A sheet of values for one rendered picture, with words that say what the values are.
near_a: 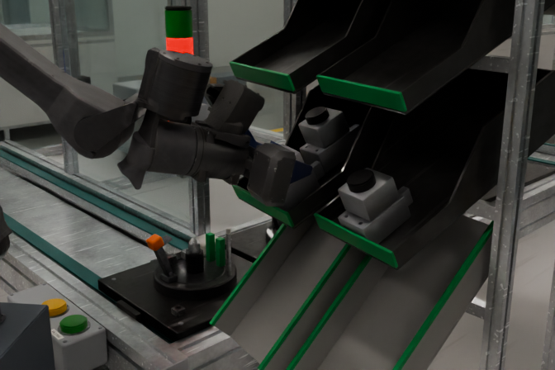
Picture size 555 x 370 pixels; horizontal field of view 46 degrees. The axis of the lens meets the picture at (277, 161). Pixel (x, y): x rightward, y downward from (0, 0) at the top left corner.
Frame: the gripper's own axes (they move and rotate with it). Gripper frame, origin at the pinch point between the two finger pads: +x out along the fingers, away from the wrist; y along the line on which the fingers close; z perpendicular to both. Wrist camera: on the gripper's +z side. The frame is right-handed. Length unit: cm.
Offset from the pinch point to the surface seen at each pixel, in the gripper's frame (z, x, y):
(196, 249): -22.2, 6.3, 27.4
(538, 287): -21, 76, 11
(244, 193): -5.7, -0.7, 4.7
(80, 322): -33.2, -11.9, 23.6
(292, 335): -20.0, 4.3, -6.1
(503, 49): 62, 483, 390
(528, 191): -6, 97, 35
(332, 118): 6.4, 6.6, 0.3
